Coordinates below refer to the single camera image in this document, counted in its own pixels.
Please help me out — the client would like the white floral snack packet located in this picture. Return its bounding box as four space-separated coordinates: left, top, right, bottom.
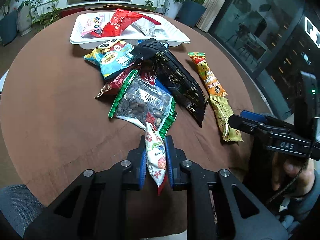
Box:
145 121 167 195

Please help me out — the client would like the gold snack packet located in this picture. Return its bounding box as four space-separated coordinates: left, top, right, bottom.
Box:
209 95 243 142

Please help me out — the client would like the orange snack bar packet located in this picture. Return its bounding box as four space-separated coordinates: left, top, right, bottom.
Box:
188 52 228 97

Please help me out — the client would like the green-edged seeds bag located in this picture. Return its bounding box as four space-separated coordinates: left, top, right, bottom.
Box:
108 70 177 138

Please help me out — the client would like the blue biscuit packet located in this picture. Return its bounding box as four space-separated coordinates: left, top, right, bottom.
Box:
139 70 171 95

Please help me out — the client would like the black snack bag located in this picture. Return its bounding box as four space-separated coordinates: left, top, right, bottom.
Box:
131 38 208 126

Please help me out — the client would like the brown chocolate wafer packet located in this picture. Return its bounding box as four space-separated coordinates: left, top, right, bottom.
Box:
95 67 133 99

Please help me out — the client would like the light blue panda snack bag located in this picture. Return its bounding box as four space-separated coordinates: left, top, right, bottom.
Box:
84 38 137 81

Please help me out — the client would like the white red grey snack bag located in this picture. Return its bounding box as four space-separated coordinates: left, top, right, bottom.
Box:
131 21 168 37

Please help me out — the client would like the pink cartoon snack packet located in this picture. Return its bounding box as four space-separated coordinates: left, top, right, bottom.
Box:
80 14 104 37

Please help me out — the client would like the person's right hand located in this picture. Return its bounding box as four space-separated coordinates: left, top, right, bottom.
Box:
272 152 315 197

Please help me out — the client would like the glass sliding door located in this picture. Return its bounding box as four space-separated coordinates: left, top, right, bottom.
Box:
209 0 319 119

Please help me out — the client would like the beige curtain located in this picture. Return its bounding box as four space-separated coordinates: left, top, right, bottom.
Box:
196 0 226 33

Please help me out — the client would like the tall plant in blue pot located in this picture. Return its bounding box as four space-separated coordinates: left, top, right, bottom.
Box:
177 0 238 28

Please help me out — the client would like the grey chair seat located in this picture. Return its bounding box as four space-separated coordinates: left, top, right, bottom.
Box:
1 184 45 238

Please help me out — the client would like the white plastic tray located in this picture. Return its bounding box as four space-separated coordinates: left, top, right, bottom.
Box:
69 11 190 49

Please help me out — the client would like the white tv console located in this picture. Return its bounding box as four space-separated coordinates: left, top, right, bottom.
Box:
39 0 165 12

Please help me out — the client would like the left plant in white pot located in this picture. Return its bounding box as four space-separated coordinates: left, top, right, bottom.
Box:
18 0 61 32

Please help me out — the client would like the left plant in blue pot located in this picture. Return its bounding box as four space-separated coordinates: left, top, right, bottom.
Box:
1 0 19 46

